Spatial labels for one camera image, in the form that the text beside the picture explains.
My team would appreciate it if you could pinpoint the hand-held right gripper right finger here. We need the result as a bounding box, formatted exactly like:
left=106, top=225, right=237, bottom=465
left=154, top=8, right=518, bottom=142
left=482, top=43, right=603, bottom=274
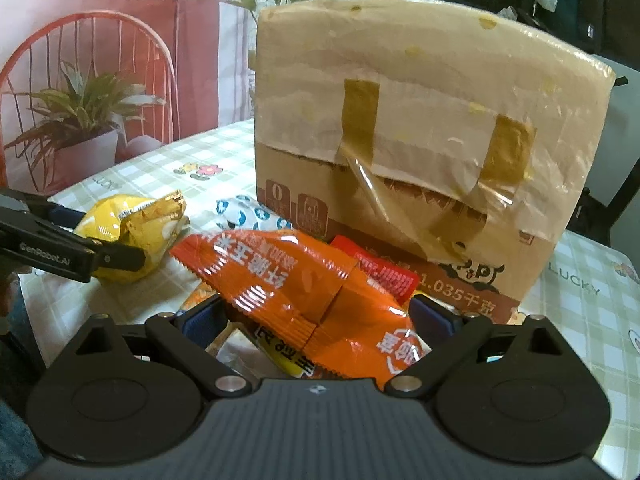
left=385, top=294, right=577, bottom=396

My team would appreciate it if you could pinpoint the orange snack packet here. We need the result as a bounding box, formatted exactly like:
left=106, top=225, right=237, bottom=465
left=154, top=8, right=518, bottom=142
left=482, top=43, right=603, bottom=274
left=170, top=229, right=437, bottom=392

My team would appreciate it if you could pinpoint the white blue-print packet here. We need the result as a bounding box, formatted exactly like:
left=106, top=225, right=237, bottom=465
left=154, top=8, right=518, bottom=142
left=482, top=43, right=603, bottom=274
left=215, top=196, right=294, bottom=234

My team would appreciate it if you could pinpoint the printed backdrop cloth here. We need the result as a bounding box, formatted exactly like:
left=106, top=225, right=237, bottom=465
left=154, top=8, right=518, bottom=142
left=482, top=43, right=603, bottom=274
left=0, top=0, right=333, bottom=197

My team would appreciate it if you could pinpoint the blue denim clothing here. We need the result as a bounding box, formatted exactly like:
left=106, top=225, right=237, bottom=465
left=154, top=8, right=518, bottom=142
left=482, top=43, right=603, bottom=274
left=0, top=395, right=43, bottom=467

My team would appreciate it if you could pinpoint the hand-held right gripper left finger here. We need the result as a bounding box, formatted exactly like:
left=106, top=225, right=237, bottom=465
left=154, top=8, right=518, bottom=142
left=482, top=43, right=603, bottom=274
left=67, top=294, right=253, bottom=396

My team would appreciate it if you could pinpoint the taped cardboard box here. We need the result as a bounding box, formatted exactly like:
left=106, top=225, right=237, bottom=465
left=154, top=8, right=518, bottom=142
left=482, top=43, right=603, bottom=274
left=248, top=0, right=617, bottom=327

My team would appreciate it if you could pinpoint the black metal frame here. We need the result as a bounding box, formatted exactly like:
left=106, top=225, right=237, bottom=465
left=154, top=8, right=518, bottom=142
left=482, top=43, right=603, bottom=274
left=567, top=75, right=632, bottom=248

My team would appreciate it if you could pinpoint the checked tablecloth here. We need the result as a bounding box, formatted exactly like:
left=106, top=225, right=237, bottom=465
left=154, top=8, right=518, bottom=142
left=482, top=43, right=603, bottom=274
left=20, top=117, right=640, bottom=413

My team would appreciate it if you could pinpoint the white yellow snack packet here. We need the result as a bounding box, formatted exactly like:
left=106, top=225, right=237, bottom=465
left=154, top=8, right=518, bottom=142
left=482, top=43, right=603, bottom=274
left=210, top=319, right=314, bottom=379

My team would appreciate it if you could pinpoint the red white-label snack packet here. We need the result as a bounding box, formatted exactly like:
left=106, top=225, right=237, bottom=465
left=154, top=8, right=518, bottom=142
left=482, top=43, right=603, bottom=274
left=330, top=235, right=422, bottom=306

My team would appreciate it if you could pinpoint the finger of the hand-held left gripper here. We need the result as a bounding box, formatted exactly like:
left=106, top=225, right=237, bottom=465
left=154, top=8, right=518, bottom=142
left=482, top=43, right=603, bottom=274
left=0, top=187, right=87, bottom=234
left=91, top=241, right=147, bottom=275

